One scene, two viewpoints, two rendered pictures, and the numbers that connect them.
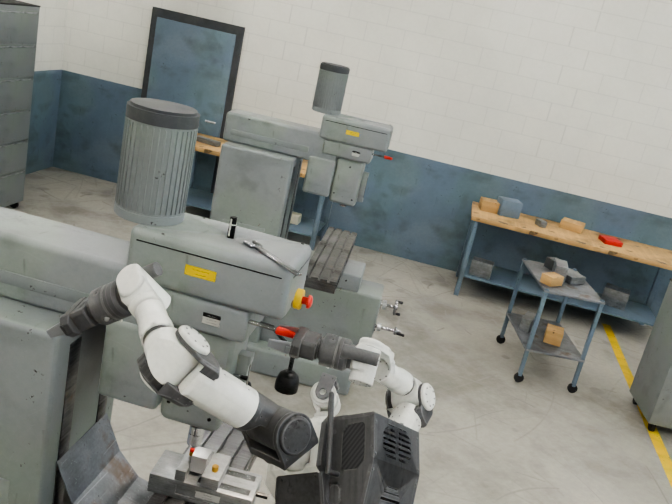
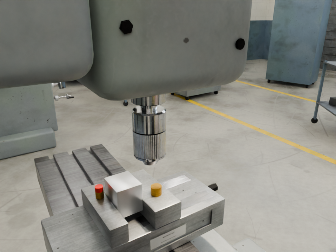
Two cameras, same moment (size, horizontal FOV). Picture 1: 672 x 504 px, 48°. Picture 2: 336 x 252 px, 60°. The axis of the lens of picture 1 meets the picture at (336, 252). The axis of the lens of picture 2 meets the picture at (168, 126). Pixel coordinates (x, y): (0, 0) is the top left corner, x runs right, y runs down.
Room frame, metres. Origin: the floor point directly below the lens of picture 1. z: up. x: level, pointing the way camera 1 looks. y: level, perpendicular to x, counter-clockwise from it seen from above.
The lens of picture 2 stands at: (1.72, 0.51, 1.39)
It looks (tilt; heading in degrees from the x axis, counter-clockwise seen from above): 21 degrees down; 322
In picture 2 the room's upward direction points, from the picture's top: straight up
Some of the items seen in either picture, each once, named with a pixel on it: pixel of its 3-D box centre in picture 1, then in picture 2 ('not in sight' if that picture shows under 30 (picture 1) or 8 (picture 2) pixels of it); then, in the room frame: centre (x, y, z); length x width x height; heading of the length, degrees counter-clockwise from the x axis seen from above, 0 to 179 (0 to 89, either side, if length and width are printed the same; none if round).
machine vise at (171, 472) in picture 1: (206, 477); (138, 214); (2.15, 0.26, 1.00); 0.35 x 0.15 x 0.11; 86
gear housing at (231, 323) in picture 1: (205, 299); not in sight; (2.04, 0.34, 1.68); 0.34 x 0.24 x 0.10; 83
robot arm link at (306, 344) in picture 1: (316, 347); not in sight; (1.85, 0.00, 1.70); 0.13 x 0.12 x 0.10; 173
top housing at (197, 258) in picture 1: (221, 260); not in sight; (2.04, 0.32, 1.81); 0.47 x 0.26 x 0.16; 83
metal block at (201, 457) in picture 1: (200, 460); (123, 194); (2.15, 0.29, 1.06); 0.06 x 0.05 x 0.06; 176
